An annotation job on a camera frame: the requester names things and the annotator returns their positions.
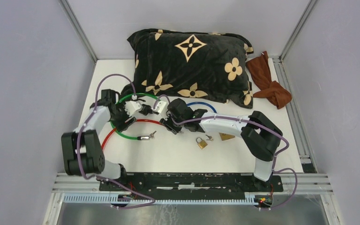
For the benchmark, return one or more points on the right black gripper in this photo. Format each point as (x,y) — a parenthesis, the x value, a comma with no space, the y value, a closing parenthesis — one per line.
(166,122)

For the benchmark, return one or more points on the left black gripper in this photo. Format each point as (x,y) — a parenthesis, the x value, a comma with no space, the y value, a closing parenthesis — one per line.
(122,126)

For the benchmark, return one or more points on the blue cable lock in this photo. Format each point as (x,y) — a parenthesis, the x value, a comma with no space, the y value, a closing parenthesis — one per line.
(203,103)

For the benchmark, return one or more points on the red cable lock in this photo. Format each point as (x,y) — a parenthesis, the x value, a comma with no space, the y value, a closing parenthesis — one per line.
(105,141)

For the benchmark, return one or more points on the small silver keys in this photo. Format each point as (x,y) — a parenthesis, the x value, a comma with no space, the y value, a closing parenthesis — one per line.
(146,137)

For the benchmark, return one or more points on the small brass padlock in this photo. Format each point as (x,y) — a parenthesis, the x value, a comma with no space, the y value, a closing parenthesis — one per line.
(201,142)

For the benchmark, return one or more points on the large brass padlock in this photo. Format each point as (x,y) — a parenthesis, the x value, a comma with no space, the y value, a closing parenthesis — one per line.
(225,137)

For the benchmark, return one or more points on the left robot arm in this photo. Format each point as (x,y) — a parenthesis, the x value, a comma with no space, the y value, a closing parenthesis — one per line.
(82,150)

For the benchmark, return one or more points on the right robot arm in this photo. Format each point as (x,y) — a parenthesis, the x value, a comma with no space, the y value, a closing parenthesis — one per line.
(261,136)

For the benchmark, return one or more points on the black padlock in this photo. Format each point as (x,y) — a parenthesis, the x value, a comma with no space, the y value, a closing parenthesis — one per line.
(146,109)

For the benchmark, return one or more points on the black floral pillow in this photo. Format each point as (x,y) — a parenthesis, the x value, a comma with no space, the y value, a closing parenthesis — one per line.
(211,66)

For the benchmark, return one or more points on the brown cloth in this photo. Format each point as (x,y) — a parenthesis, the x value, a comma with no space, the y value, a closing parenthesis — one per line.
(269,89)

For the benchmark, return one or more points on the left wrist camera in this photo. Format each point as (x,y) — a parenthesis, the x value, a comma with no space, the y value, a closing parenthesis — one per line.
(132,107)

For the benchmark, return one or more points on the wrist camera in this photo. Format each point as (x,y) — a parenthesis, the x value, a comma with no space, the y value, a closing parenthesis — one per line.
(160,107)
(132,107)

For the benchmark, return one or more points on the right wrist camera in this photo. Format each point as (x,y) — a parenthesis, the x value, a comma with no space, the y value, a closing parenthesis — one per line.
(160,107)

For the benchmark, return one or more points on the green cable lock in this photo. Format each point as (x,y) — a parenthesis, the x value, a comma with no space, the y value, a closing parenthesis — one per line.
(127,97)

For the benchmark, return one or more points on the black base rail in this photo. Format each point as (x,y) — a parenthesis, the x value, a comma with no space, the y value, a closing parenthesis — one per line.
(192,186)

